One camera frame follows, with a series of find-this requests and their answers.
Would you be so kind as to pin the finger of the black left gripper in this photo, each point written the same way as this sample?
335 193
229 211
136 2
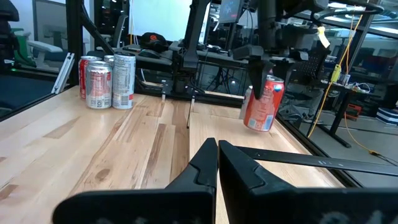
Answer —
259 77

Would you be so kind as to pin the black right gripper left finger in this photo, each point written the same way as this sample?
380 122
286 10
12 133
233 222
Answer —
155 205

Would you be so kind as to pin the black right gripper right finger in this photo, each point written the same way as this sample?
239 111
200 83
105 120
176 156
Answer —
280 205

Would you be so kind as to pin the orange Fanta can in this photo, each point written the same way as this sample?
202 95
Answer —
267 109

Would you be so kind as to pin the white Celsius can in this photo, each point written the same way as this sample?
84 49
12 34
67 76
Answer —
123 81

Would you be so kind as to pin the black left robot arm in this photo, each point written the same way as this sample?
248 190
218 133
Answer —
267 18

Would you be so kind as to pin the yellow paper tag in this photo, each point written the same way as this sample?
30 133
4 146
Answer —
323 36

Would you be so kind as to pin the small monitor screen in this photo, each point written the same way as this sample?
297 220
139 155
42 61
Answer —
230 11

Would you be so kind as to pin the yellow-green plug device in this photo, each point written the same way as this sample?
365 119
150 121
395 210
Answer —
335 73

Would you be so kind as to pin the red crate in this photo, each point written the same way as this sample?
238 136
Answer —
353 112

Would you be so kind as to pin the dark grey desk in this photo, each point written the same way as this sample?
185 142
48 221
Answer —
161 63

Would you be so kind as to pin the black computer mouse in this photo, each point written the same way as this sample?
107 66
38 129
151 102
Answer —
149 54

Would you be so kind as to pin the black cap orange logo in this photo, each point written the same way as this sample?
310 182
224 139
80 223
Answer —
152 42

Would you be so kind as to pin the blue white box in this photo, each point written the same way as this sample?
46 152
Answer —
387 115

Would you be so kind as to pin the red Coca-Cola can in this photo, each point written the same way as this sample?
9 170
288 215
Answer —
82 77

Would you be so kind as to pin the silver aluminium profile piece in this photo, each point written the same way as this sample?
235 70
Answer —
63 73

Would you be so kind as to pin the grey office chair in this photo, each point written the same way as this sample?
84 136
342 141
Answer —
43 46

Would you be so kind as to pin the black office chair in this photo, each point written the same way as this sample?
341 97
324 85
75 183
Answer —
7 31

